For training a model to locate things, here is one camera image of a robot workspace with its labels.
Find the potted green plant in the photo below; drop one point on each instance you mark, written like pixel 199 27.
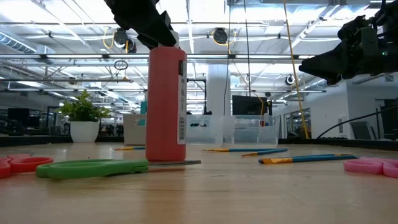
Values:
pixel 84 130

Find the thin blue paintbrush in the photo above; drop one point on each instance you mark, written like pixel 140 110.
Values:
pixel 130 148

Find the black gantry frame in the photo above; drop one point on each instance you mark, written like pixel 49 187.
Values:
pixel 199 80

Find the red paint bottle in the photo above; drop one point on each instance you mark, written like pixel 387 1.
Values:
pixel 163 109

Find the pink scissors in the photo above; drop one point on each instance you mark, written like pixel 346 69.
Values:
pixel 363 166

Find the clear plastic bin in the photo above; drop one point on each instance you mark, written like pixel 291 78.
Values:
pixel 205 133
pixel 252 133

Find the green scissors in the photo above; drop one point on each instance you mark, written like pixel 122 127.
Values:
pixel 93 168

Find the white square column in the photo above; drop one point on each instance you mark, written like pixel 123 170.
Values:
pixel 217 90

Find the red scissors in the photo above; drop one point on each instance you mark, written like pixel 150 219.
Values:
pixel 29 164

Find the grey office chair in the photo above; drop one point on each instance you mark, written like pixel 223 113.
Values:
pixel 362 130

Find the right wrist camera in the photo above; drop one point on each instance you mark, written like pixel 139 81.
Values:
pixel 369 42

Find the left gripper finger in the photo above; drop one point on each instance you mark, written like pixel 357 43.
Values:
pixel 165 18
pixel 140 18

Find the black monitor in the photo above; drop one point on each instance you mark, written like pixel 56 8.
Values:
pixel 248 105

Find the opaque white plastic bin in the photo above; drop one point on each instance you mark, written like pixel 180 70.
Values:
pixel 133 132

